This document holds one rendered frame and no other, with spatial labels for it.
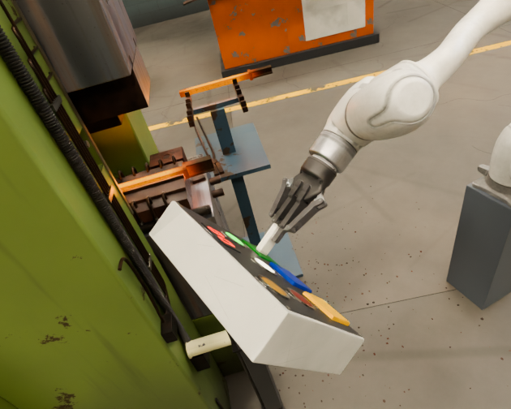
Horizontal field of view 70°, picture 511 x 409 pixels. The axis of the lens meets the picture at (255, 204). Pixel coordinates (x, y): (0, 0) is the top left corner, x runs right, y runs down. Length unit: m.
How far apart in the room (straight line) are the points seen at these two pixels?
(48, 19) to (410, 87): 0.67
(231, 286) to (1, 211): 0.42
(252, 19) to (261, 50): 0.36
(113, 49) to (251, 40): 3.82
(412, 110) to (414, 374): 1.32
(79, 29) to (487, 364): 1.78
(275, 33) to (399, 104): 4.05
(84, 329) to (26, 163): 0.44
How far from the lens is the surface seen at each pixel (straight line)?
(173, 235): 0.67
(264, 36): 4.63
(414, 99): 0.64
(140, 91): 0.93
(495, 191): 1.59
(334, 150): 0.79
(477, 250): 1.78
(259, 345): 0.50
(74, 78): 0.89
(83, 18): 0.85
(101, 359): 1.07
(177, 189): 1.12
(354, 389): 1.73
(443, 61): 0.76
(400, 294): 1.97
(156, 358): 1.08
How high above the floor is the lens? 1.60
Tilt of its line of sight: 39 degrees down
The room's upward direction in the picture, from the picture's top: 15 degrees counter-clockwise
